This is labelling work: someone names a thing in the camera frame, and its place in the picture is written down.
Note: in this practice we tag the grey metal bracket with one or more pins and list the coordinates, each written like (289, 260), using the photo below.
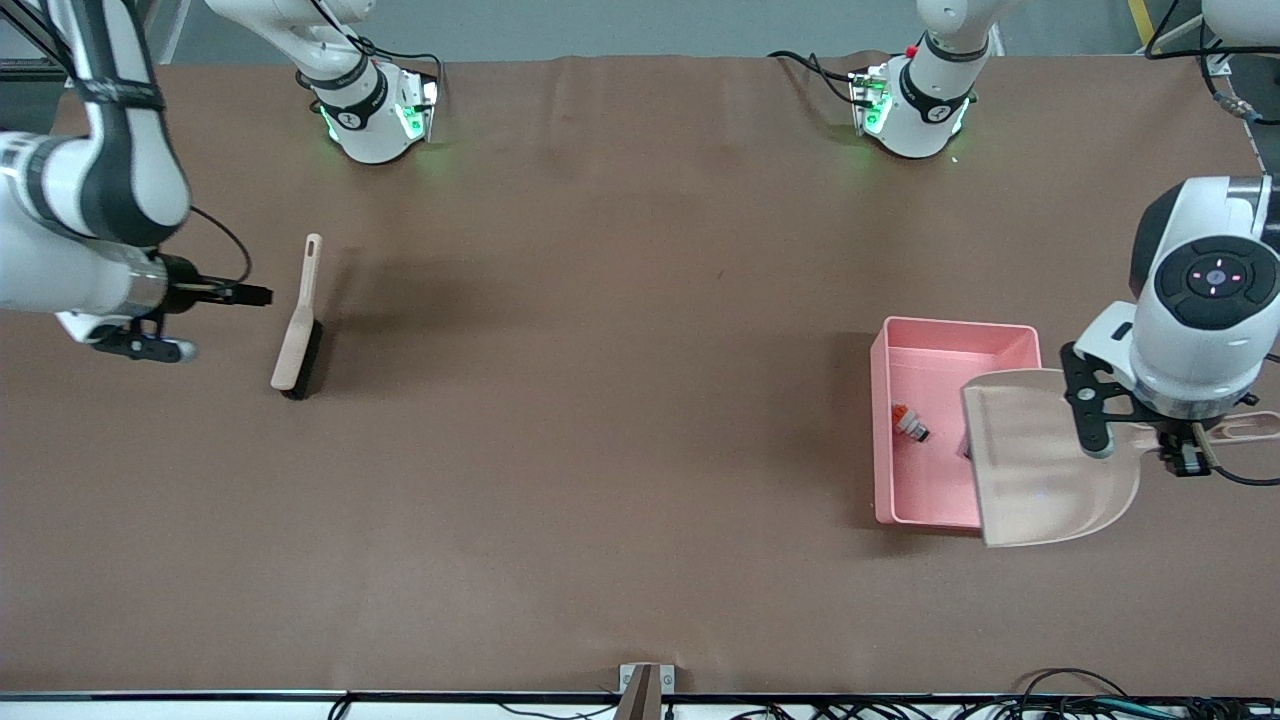
(645, 690)

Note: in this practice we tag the brown table mat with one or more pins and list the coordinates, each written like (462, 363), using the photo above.
(600, 560)

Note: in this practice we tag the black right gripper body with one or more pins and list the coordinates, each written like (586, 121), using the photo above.
(183, 281)

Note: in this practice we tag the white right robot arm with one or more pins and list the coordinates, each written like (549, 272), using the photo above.
(90, 200)

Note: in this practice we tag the beige brush with black bristles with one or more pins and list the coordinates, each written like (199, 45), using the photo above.
(296, 340)

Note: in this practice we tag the white green electronic component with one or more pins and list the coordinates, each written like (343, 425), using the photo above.
(911, 424)

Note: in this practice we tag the pink plastic bin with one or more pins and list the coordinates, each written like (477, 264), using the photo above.
(925, 480)

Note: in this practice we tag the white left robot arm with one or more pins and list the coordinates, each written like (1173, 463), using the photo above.
(1200, 330)

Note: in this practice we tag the beige plastic dustpan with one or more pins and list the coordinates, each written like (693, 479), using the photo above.
(1040, 470)

